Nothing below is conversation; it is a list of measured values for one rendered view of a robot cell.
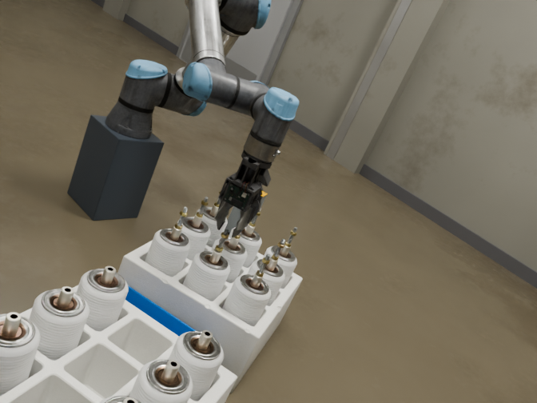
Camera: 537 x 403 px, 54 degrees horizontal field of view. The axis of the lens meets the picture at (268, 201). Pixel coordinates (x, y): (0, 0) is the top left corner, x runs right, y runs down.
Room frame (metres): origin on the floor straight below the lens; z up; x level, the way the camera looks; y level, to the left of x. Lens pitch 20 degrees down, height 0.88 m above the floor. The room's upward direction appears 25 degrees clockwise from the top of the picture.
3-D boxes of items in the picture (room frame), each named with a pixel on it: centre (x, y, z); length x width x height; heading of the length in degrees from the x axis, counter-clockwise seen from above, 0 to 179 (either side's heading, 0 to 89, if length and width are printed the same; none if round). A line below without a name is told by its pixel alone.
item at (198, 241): (1.29, 0.15, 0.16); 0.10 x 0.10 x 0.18
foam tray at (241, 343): (1.26, 0.04, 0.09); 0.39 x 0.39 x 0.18; 79
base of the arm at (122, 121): (1.63, 0.52, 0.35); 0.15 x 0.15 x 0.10
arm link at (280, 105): (1.13, 0.07, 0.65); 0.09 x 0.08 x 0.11; 31
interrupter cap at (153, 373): (0.71, 0.03, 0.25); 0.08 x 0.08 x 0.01
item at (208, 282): (1.15, 0.06, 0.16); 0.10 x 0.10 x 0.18
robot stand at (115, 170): (1.63, 0.52, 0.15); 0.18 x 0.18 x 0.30; 56
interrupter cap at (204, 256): (1.15, 0.06, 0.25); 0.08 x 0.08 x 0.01
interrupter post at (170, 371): (0.71, 0.03, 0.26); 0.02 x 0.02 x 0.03
